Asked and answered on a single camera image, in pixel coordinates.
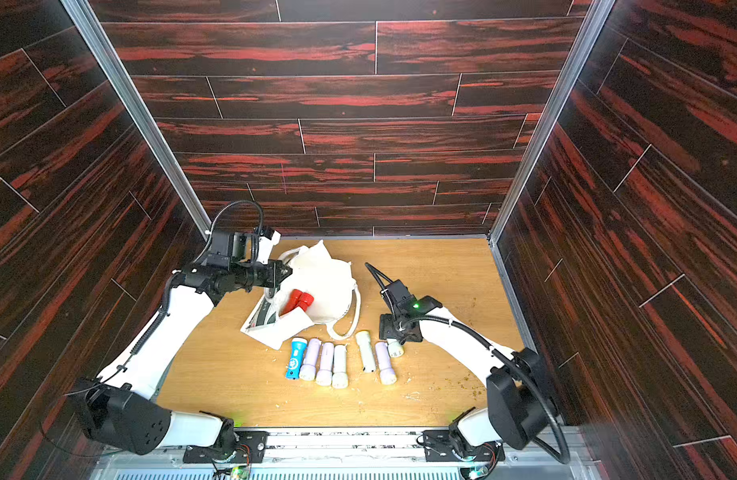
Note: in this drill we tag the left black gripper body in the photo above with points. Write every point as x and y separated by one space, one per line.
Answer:
250 275

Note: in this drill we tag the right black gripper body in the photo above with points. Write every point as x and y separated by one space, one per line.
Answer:
395 327

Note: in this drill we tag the pale green flashlight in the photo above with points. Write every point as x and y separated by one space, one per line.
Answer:
394 348

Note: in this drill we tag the red flashlight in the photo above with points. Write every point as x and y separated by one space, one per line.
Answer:
304 301
292 301

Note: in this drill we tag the white floral canvas tote bag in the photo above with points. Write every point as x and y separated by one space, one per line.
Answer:
336 306

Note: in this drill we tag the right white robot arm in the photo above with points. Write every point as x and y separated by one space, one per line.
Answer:
521 405

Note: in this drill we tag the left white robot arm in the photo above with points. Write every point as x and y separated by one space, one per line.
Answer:
117 408

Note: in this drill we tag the lavender flashlight right lower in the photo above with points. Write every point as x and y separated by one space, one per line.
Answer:
386 373

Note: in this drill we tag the blue flashlight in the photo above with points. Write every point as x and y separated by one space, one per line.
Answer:
299 346

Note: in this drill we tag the white flashlight far left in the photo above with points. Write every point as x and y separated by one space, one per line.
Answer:
308 370

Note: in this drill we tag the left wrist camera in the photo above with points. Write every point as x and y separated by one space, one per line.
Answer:
230 248

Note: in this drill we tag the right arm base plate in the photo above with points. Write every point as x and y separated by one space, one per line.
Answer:
440 445

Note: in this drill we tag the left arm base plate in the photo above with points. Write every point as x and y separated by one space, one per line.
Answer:
242 446

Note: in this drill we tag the aluminium front rail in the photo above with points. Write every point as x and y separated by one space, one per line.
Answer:
354 453

